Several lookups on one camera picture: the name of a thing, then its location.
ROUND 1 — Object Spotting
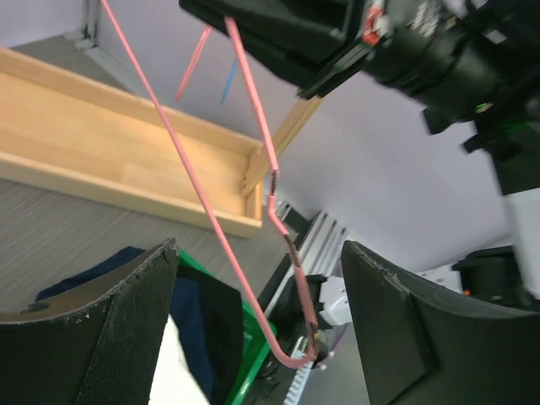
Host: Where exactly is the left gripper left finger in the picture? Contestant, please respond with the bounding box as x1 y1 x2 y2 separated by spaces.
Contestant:
1 239 178 404

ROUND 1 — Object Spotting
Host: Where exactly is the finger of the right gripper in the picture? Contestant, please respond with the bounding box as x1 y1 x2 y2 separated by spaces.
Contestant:
179 0 354 84

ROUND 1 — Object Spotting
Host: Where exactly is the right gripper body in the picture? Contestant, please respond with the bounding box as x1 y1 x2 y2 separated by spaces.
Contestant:
297 1 405 100

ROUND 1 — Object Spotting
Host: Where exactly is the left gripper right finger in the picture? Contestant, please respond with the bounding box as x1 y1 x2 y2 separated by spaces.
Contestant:
341 240 539 404

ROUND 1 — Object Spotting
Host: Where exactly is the white t-shirt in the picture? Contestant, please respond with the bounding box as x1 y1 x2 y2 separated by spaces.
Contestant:
148 316 208 405

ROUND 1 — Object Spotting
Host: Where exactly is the light blue wire hanger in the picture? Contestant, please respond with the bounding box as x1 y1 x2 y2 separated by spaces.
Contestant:
220 58 238 105

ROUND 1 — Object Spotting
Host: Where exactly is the navy blue t-shirt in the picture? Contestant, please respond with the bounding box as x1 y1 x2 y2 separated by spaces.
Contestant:
35 246 215 400

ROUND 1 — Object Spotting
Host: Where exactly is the pink hanger of navy shirt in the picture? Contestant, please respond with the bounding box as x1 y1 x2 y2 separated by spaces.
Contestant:
175 25 212 101

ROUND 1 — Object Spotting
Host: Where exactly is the pink hanger of white shirt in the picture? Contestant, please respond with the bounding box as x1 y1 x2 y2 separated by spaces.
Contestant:
99 0 320 370

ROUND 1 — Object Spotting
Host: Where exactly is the black flower print t-shirt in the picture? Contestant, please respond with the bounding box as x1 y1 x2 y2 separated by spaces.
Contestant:
170 265 244 404

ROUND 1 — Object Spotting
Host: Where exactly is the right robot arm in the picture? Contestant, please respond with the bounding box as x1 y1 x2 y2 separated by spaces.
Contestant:
180 1 539 311

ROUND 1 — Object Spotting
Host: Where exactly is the green plastic tray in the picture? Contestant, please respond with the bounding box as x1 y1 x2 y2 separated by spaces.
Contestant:
178 250 269 404

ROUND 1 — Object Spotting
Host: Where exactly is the wooden clothes rack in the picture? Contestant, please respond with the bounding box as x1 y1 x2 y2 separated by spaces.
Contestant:
0 46 326 239

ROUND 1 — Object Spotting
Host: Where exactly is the white slotted cable duct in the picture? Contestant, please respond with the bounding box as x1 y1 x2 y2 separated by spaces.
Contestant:
283 337 314 405

